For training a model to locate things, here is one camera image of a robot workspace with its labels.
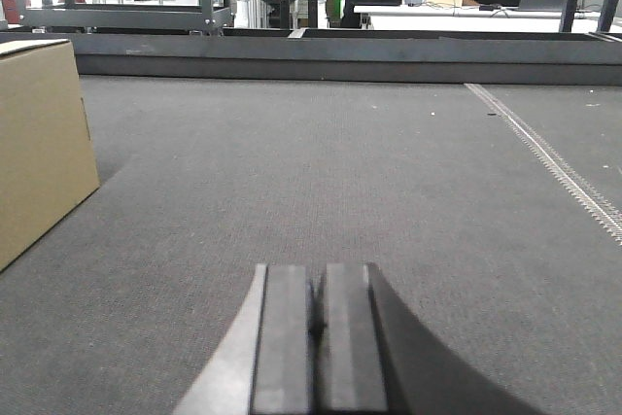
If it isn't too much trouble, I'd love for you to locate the white desk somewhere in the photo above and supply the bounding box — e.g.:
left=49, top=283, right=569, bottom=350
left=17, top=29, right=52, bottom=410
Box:
left=353, top=2, right=622, bottom=34

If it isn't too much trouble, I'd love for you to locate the dark conveyor belt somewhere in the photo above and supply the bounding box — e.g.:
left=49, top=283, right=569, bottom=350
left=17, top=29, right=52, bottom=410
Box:
left=1, top=31, right=621, bottom=414

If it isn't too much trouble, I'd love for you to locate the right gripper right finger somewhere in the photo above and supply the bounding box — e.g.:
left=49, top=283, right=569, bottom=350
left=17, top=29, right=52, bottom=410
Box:
left=315, top=263, right=538, bottom=414

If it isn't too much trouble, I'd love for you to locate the brown cardboard box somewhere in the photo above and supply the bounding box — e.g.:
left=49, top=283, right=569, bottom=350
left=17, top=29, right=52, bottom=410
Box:
left=1, top=40, right=100, bottom=267

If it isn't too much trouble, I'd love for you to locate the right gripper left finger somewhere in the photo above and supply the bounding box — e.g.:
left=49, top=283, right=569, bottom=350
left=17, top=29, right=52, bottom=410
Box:
left=174, top=264, right=313, bottom=414

